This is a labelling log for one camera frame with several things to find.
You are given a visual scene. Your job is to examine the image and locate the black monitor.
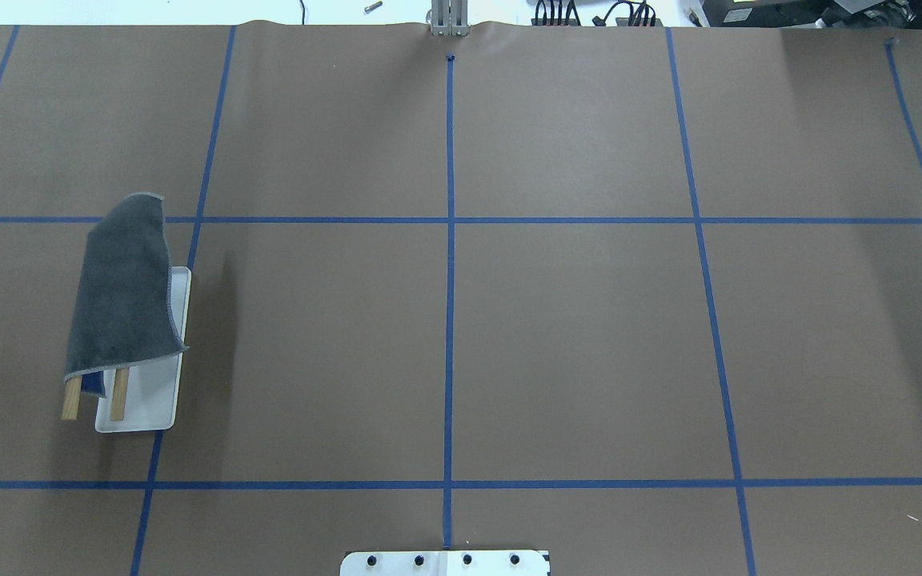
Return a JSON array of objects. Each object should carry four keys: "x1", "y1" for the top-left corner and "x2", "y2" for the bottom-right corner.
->
[{"x1": 700, "y1": 1, "x2": 922, "y2": 30}]

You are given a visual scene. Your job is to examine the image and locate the white wooden towel rack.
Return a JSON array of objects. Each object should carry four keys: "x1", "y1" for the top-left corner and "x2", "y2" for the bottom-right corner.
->
[{"x1": 61, "y1": 265, "x2": 183, "y2": 434}]

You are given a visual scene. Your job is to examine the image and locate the aluminium frame post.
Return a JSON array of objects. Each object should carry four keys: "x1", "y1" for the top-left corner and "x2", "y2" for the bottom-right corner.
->
[{"x1": 427, "y1": 0, "x2": 471, "y2": 38}]

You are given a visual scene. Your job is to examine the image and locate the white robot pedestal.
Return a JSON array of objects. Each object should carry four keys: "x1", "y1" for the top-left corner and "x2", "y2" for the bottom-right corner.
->
[{"x1": 339, "y1": 550, "x2": 551, "y2": 575}]

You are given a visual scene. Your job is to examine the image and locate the grey and blue towel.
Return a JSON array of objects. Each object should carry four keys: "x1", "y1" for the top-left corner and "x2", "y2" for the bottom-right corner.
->
[{"x1": 62, "y1": 192, "x2": 189, "y2": 398}]

